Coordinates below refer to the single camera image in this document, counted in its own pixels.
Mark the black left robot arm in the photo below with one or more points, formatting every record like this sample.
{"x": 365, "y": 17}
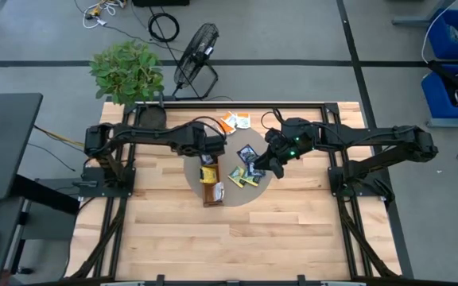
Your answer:
{"x": 153, "y": 137}

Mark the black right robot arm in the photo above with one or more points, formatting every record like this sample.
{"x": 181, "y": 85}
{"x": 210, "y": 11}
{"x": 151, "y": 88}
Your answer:
{"x": 372, "y": 139}

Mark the grey desk leg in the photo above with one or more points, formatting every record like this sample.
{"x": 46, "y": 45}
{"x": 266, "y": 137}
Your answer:
{"x": 412, "y": 20}

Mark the black metal table frame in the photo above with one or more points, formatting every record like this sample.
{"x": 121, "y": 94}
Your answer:
{"x": 253, "y": 105}

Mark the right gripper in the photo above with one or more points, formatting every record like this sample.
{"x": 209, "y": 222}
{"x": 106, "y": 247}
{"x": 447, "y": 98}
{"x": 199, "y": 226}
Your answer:
{"x": 278, "y": 145}

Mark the black equipment case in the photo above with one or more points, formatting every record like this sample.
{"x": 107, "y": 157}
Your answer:
{"x": 161, "y": 2}

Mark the blue storage bin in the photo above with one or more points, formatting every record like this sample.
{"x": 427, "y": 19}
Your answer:
{"x": 437, "y": 39}
{"x": 435, "y": 99}

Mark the black floor fan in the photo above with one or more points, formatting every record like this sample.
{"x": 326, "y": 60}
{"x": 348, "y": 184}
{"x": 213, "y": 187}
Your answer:
{"x": 195, "y": 55}

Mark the wooden tea organizer box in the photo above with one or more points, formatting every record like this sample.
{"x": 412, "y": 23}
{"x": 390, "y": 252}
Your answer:
{"x": 209, "y": 198}

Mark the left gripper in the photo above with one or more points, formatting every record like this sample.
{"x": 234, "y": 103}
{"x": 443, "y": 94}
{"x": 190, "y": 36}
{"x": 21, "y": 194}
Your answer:
{"x": 215, "y": 145}

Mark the round grey mat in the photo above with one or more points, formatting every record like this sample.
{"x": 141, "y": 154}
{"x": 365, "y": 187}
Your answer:
{"x": 233, "y": 194}

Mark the potted green plant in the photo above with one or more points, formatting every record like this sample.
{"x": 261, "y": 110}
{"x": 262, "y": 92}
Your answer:
{"x": 127, "y": 73}

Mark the black desk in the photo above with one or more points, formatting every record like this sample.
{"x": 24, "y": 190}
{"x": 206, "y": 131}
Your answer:
{"x": 6, "y": 147}

